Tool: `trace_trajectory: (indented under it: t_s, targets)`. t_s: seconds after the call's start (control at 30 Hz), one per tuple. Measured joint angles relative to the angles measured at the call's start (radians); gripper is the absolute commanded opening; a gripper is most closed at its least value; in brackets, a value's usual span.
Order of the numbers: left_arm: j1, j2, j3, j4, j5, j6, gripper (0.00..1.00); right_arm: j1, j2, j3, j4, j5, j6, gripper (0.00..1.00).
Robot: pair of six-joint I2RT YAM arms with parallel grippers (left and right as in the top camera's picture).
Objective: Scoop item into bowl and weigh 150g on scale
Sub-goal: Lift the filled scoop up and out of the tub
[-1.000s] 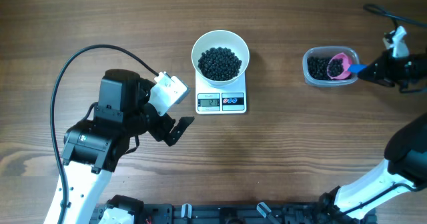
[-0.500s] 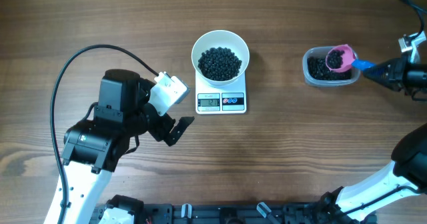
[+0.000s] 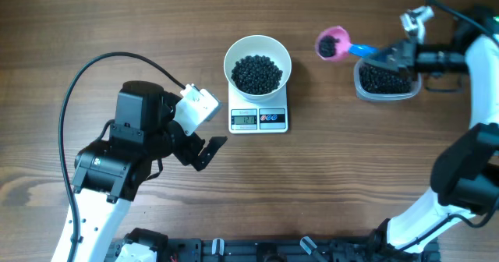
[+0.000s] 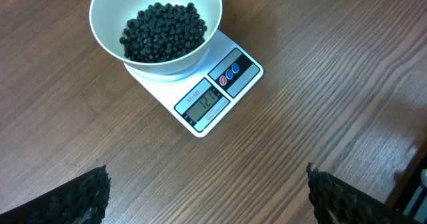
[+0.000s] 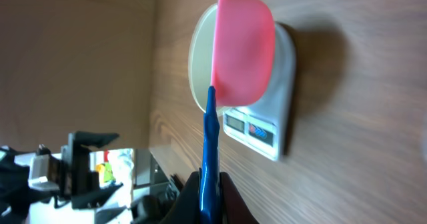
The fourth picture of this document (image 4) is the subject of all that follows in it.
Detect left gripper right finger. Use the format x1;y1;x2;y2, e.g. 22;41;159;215
306;163;414;224

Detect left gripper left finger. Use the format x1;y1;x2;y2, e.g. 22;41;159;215
1;166;111;224

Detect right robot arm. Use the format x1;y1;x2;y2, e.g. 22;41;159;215
385;143;426;224

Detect white digital kitchen scale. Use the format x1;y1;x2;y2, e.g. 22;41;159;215
125;30;264;137

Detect white bowl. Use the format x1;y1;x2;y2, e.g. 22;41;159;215
89;0;223;75

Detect black beans in bowl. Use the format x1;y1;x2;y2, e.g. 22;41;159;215
119;3;207;63

